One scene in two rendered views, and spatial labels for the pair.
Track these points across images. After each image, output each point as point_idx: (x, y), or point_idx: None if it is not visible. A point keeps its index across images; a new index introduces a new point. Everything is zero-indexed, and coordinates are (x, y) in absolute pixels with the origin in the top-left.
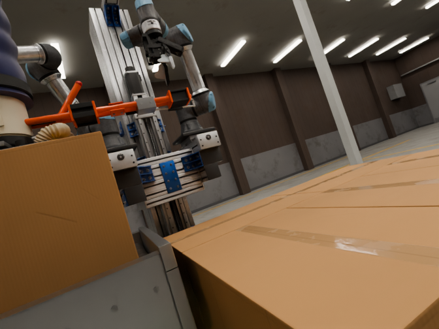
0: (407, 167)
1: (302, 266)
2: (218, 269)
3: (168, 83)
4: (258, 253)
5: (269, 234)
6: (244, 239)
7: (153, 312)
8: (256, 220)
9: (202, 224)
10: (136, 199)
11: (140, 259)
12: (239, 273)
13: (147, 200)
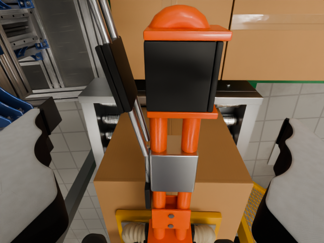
0: None
1: None
2: (291, 77)
3: (44, 113)
4: (304, 53)
5: (289, 26)
6: (269, 41)
7: None
8: (236, 0)
9: (133, 29)
10: (54, 112)
11: (250, 113)
12: (310, 72)
13: (23, 92)
